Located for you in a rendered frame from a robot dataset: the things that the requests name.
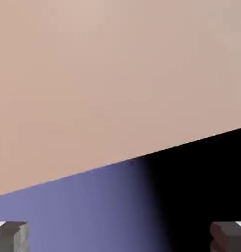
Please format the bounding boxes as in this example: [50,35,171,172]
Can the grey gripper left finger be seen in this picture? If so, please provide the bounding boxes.
[0,220,31,252]

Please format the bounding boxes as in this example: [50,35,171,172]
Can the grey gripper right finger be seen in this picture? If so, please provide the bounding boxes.
[209,220,241,252]

